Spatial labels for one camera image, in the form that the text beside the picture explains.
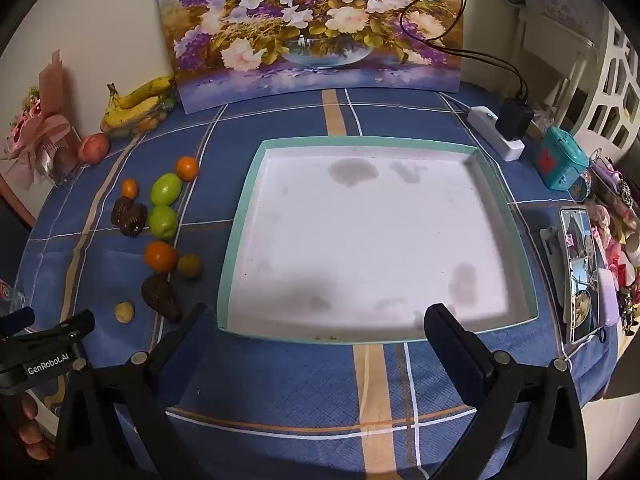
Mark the pile of small trinkets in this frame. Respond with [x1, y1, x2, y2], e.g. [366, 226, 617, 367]
[570, 157, 640, 331]

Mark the pink wrapped bouquet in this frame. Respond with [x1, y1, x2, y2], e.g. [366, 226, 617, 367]
[0, 50, 81, 188]

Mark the lilac power bank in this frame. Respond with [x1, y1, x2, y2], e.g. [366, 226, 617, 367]
[597, 267, 623, 328]

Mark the smartphone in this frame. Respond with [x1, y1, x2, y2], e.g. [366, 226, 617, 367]
[559, 207, 601, 345]

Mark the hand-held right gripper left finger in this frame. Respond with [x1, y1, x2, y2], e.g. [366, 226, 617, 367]
[55, 303, 221, 480]

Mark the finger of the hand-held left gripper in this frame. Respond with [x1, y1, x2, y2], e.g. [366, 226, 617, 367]
[30, 310, 96, 346]
[0, 307, 37, 337]

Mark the red apple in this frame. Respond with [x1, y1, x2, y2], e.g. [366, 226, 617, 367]
[76, 132, 111, 164]

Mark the large orange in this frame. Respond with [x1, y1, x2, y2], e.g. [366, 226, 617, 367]
[144, 240, 179, 274]

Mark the green jujube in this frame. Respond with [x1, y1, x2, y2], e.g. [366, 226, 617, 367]
[148, 204, 179, 239]
[150, 173, 182, 207]

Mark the dark brown avocado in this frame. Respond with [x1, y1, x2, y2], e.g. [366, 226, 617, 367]
[141, 274, 182, 324]

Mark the glass fruit bowl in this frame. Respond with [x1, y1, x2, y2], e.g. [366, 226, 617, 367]
[102, 95, 178, 140]

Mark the clear plastic bottle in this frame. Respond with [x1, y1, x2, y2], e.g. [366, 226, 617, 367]
[0, 277, 26, 318]

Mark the blue plaid tablecloth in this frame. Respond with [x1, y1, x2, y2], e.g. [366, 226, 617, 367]
[14, 82, 621, 480]

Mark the white wooden rack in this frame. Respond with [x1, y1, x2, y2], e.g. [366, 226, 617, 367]
[515, 5, 601, 126]

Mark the teal toy box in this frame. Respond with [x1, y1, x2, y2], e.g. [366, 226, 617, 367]
[536, 126, 590, 191]

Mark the olive longan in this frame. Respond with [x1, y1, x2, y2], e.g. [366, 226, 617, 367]
[177, 254, 203, 280]

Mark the yellow banana bunch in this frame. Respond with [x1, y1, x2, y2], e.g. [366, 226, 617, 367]
[100, 75, 177, 133]

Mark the black charger cable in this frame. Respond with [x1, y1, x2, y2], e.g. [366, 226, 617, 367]
[400, 0, 531, 103]

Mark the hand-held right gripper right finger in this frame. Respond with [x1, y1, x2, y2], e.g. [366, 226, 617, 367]
[423, 303, 588, 480]

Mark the reddish brown date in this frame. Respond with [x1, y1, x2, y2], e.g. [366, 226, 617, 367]
[110, 196, 133, 228]

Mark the medium orange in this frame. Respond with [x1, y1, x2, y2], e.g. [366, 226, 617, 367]
[175, 156, 200, 182]

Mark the person's left hand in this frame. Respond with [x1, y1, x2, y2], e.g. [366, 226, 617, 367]
[17, 394, 55, 461]

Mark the white power strip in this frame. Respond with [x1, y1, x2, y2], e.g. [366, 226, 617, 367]
[466, 106, 526, 162]

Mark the flower painting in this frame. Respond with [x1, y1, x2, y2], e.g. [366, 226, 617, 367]
[154, 0, 463, 115]

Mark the round decorated tin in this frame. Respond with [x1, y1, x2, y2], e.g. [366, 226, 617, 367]
[569, 172, 593, 206]

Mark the white tray with teal rim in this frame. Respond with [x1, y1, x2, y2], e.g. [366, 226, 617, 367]
[216, 136, 539, 345]

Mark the black charger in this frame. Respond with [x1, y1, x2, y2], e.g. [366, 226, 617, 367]
[495, 97, 536, 142]

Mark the grey phone stand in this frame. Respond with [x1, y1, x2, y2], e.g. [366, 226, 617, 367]
[539, 226, 568, 286]

